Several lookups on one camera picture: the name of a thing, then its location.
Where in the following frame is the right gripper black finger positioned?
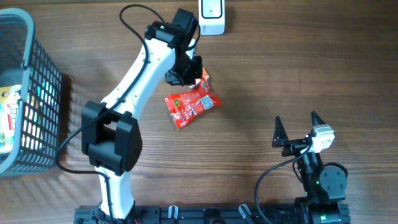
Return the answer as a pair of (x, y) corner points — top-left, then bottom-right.
(311, 111), (326, 126)
(272, 116), (289, 147)

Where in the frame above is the red snack packet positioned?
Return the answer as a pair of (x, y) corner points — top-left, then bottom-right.
(164, 78), (222, 129)

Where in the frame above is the yellow white snack bag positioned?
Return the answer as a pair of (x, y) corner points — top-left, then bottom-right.
(1, 85), (22, 154)

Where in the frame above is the orange tissue pack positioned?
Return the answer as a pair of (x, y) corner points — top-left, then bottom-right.
(188, 67), (210, 90)

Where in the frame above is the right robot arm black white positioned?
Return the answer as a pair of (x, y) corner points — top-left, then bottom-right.
(272, 111), (351, 223)

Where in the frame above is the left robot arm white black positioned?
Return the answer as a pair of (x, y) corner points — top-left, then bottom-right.
(81, 9), (202, 223)

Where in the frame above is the white barcode scanner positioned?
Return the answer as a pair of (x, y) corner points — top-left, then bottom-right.
(198, 0), (226, 35)

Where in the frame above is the grey plastic shopping basket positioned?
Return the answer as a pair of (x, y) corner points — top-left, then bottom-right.
(1, 8), (63, 177)

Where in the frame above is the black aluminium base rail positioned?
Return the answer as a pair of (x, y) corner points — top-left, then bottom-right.
(74, 203), (351, 224)

